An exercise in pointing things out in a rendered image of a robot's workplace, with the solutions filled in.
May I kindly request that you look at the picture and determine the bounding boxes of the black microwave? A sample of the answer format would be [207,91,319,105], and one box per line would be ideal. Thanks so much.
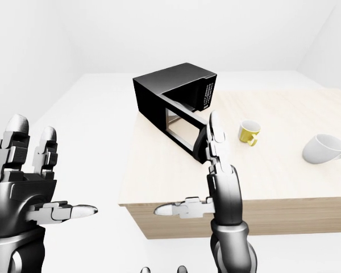
[132,62,218,148]

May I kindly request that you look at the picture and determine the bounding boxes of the yellow mug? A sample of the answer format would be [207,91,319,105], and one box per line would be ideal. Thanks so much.
[238,119,261,147]

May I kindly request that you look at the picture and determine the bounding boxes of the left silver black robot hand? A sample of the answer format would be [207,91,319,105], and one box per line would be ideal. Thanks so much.
[0,114,99,239]

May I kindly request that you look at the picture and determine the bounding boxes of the black microwave door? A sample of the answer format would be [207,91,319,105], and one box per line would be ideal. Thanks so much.
[158,93,214,165]

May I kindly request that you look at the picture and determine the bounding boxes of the white cup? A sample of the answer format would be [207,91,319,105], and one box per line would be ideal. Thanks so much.
[302,133,341,165]

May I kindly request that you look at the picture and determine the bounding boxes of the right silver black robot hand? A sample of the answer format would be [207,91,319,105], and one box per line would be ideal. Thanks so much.
[153,110,243,227]

